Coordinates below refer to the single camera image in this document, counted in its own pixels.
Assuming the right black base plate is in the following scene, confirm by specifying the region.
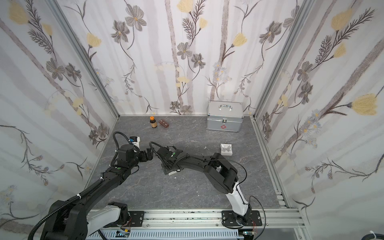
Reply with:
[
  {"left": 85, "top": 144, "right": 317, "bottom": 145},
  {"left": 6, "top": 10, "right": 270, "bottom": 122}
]
[{"left": 221, "top": 211, "right": 263, "bottom": 228}]

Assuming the white slotted cable duct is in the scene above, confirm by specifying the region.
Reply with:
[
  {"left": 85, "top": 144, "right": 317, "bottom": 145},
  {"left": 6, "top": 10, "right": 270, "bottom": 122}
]
[{"left": 101, "top": 229, "right": 244, "bottom": 240}]

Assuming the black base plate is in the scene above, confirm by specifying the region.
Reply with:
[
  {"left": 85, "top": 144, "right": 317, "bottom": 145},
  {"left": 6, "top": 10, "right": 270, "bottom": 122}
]
[
  {"left": 114, "top": 211, "right": 145, "bottom": 228},
  {"left": 221, "top": 211, "right": 263, "bottom": 228}
]

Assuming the silver aluminium first aid case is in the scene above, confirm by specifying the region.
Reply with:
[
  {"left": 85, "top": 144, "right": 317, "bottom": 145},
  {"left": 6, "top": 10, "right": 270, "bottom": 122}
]
[{"left": 207, "top": 101, "right": 244, "bottom": 132}]

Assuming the small green circuit board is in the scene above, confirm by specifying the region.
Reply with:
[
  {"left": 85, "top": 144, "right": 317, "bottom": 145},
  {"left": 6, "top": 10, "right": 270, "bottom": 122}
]
[{"left": 115, "top": 230, "right": 131, "bottom": 238}]

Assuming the white bow jewelry box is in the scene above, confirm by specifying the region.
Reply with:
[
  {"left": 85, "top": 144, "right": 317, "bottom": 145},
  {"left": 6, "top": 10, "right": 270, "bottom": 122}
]
[{"left": 163, "top": 167, "right": 183, "bottom": 176}]

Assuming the white jewelry box lid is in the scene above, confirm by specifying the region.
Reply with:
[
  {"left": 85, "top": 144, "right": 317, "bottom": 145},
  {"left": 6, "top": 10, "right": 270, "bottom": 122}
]
[{"left": 220, "top": 144, "right": 233, "bottom": 156}]

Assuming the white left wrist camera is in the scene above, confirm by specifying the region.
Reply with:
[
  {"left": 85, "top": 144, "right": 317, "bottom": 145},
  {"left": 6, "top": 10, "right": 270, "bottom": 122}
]
[{"left": 129, "top": 136, "right": 141, "bottom": 148}]

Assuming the aluminium mounting rail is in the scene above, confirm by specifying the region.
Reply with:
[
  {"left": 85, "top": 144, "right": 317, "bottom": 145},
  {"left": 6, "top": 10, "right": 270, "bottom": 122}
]
[{"left": 88, "top": 208, "right": 311, "bottom": 240}]

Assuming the small dark red box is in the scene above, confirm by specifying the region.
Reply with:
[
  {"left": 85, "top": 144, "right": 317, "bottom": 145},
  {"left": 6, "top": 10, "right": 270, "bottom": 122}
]
[{"left": 159, "top": 119, "right": 169, "bottom": 128}]

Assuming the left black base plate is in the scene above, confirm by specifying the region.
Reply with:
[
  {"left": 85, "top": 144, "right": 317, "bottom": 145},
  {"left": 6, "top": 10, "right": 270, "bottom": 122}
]
[{"left": 114, "top": 211, "right": 145, "bottom": 228}]

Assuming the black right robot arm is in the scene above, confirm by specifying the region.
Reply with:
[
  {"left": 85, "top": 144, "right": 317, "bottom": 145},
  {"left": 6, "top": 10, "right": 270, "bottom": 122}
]
[{"left": 149, "top": 142, "right": 266, "bottom": 229}]

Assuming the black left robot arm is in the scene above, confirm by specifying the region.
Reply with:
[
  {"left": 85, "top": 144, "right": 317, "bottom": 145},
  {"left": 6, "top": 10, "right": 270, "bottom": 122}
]
[{"left": 28, "top": 132, "right": 153, "bottom": 240}]

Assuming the brown bottle orange cap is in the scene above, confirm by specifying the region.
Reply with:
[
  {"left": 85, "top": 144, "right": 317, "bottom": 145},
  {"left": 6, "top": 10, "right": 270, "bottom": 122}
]
[{"left": 150, "top": 116, "right": 158, "bottom": 128}]

